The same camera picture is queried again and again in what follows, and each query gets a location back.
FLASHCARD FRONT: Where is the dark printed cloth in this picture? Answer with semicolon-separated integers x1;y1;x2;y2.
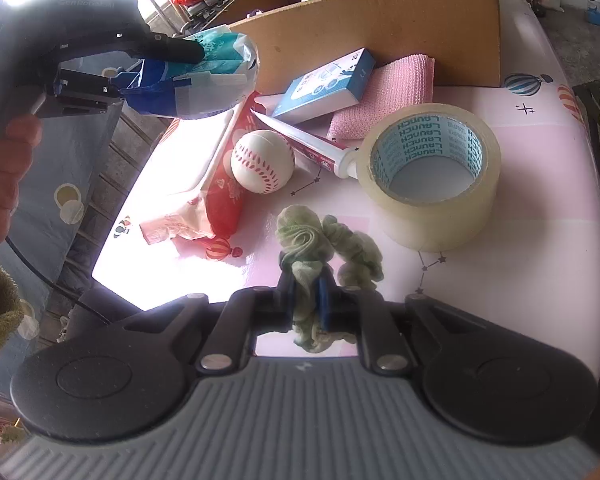
0;105;123;401

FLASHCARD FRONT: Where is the metal window railing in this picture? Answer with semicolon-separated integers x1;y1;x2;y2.
62;102;181;291

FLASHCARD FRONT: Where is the blue tissue pack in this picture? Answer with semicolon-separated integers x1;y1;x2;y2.
120;30;261;121

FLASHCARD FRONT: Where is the red white toothpaste tube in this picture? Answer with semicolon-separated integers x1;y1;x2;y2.
250;110;363;179

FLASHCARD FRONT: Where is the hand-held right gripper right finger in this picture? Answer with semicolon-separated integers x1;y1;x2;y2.
316;277;486;376

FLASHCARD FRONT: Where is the green fuzzy cloth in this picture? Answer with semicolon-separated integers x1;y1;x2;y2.
0;252;25;361

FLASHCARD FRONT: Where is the small blue white box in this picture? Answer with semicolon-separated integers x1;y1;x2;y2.
270;47;377;126

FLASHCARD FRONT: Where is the dark green stool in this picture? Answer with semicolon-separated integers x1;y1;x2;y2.
572;80;600;186

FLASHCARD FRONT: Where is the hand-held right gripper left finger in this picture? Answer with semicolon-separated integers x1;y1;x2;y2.
115;272;296;376

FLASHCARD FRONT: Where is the green scrunchie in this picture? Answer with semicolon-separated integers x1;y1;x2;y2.
276;204;385;353

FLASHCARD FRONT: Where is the black cable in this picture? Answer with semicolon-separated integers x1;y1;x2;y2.
5;235;111;321

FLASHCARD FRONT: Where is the clear tape roll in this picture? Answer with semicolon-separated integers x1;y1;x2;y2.
358;102;501;253

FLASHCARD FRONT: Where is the white baseball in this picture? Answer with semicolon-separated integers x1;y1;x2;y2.
230;130;296;194

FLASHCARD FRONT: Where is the brown cardboard box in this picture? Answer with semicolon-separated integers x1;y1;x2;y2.
200;0;502;96

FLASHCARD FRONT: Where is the person's left hand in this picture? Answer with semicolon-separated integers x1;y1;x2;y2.
0;112;43;253

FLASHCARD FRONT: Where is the pink printed tablecloth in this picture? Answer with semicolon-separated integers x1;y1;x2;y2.
92;0;600;411

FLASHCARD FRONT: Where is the pink wet wipes pack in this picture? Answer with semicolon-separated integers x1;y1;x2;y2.
139;92;261;246

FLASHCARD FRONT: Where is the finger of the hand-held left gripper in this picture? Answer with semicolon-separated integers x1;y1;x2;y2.
55;67;148;111
117;32;206;65

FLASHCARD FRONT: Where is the pink knitted cloth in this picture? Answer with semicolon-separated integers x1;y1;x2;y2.
326;53;437;142

